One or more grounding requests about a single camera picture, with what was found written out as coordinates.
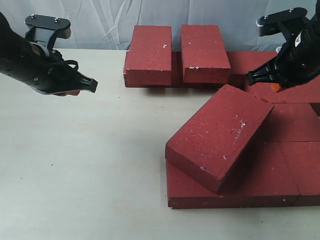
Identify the back base red brick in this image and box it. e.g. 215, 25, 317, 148
123, 51, 246, 89

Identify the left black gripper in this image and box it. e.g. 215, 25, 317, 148
0, 14, 98, 96

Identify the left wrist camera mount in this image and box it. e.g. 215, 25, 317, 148
24, 14, 72, 52

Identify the grey fabric backdrop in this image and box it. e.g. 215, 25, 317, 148
0, 0, 316, 51

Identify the front large red brick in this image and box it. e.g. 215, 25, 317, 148
166, 142, 300, 209

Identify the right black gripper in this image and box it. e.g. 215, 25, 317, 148
247, 15, 320, 93

